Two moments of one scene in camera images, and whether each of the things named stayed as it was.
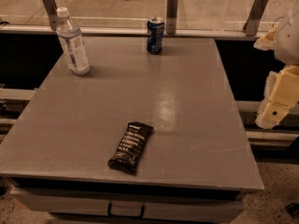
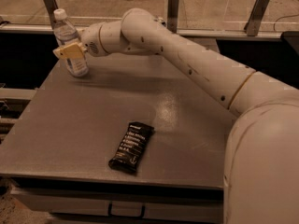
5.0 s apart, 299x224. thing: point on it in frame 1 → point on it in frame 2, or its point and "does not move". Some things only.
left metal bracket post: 50,6 does not move
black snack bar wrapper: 131,147 does not move
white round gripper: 288,42 → 91,39
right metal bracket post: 250,26 does not move
